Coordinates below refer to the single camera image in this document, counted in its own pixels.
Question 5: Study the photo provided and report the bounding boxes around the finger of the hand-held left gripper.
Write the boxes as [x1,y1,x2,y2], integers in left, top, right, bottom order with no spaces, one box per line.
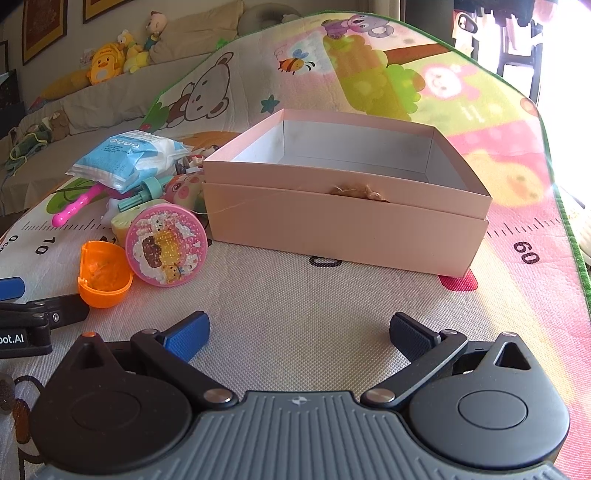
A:
[0,294,89,329]
[0,276,25,300]

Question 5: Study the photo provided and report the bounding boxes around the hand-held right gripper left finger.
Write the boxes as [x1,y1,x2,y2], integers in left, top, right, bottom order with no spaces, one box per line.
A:
[62,311,235,409]

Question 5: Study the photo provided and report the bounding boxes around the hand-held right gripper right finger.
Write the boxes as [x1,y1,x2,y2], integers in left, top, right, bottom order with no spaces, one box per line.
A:
[360,312,536,411]

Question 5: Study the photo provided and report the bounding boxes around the orange plastic capsule shell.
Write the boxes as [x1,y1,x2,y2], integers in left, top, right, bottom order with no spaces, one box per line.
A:
[78,241,135,309]

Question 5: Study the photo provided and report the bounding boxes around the round pink cartoon tin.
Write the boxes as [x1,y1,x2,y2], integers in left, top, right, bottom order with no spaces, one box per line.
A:
[124,206,208,284]

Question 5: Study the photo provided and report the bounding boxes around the pink plastic toy wand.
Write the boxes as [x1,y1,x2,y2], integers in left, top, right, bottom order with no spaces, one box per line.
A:
[52,184,105,228]

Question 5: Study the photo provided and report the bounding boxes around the yellow green toy cup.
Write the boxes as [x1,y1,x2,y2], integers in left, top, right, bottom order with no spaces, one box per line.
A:
[111,210,140,241]

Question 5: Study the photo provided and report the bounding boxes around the pink cardboard box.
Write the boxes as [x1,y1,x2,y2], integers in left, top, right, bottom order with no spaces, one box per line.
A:
[203,109,494,279]

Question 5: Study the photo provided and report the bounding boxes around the pink pig squishy toy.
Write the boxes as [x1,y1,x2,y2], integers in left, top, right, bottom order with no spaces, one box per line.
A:
[163,174,207,214]

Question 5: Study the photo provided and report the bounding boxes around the teal plastic toy stamp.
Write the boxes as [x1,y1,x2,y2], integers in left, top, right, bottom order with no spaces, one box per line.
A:
[117,178,166,211]

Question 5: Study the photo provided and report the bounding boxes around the blue white tissue packet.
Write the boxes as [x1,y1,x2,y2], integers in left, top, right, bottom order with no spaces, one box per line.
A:
[66,130,195,193]

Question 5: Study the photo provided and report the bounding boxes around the small red white figure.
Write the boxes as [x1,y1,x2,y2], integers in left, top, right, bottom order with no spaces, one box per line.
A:
[175,145,221,176]

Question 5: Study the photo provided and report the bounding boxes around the cartoon play mat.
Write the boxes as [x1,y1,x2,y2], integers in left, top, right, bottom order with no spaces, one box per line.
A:
[0,11,591,480]

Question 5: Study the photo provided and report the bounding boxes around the green cloth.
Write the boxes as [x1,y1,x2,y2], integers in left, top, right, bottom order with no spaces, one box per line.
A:
[4,122,52,172]

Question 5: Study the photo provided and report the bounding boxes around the brown plush toy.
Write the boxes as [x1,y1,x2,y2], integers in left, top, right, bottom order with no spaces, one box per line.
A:
[46,111,71,140]

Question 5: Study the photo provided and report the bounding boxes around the dark cabinet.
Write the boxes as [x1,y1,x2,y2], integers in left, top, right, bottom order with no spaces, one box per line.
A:
[0,69,27,129]

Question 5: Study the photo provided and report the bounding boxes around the beige sofa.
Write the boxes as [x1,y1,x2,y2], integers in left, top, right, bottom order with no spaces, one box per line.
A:
[0,0,303,217]

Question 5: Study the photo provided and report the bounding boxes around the long yellow plush pillow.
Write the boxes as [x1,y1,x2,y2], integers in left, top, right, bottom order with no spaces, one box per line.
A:
[28,69,93,112]

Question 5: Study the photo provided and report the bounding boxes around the yellow duck plush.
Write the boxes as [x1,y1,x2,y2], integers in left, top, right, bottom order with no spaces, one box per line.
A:
[88,42,126,86]

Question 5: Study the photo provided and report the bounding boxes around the large framed picture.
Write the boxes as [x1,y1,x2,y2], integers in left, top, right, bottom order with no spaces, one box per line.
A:
[21,0,64,66]

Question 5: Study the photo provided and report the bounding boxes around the small yellow plush toy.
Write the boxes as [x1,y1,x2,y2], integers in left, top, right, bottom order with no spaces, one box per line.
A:
[116,28,151,75]

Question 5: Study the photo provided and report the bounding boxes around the baby doll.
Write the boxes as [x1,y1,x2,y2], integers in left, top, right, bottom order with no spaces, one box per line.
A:
[143,11,168,53]

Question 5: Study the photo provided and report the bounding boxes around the framed yellow picture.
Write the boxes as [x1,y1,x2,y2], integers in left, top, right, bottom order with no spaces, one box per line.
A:
[82,0,139,24]

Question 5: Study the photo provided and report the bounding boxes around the beige cushion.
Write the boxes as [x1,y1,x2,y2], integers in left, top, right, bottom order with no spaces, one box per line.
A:
[150,0,245,65]

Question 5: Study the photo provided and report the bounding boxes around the beige curtain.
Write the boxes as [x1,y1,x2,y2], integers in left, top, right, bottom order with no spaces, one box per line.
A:
[373,0,455,47]

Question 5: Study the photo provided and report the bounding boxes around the grey neck pillow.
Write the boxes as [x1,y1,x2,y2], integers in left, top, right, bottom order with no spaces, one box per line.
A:
[242,2,301,36]

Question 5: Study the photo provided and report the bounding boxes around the hanging dark clothes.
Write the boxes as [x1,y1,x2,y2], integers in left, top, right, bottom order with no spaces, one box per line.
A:
[455,0,591,54]

